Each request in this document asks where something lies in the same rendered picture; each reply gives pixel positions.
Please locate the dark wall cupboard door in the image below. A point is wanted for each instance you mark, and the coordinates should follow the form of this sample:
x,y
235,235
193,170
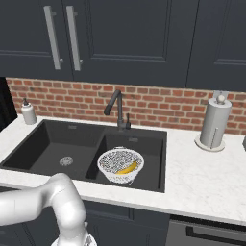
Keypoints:
x,y
25,32
128,38
221,41

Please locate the yellow banana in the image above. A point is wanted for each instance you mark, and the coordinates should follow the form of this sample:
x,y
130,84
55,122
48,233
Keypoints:
x,y
128,167

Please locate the white perforated colander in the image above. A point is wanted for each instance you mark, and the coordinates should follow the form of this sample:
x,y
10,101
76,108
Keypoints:
x,y
110,161

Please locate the black sink faucet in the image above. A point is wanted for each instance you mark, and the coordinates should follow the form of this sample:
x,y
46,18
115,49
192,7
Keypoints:
x,y
118,109

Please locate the grey dishwasher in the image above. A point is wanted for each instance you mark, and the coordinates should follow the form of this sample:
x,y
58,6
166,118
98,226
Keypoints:
x,y
205,232

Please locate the white soap dispenser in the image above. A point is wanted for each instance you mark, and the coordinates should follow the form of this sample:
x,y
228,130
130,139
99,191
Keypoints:
x,y
29,113

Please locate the black double sink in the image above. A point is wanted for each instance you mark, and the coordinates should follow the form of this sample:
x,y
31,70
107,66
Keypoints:
x,y
77,150

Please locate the white paper towel roll holder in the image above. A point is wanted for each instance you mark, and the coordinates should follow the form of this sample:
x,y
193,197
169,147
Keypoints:
x,y
215,123

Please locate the dark grey object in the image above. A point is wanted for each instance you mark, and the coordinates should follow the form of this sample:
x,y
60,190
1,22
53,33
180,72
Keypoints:
x,y
244,142

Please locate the dark base cupboard door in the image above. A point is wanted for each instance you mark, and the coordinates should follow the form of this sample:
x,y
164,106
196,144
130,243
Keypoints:
x,y
125,227
25,233

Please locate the black appliance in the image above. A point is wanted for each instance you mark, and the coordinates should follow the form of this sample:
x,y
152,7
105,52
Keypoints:
x,y
5,102

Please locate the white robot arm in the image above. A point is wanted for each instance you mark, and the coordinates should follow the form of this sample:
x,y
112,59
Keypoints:
x,y
61,205

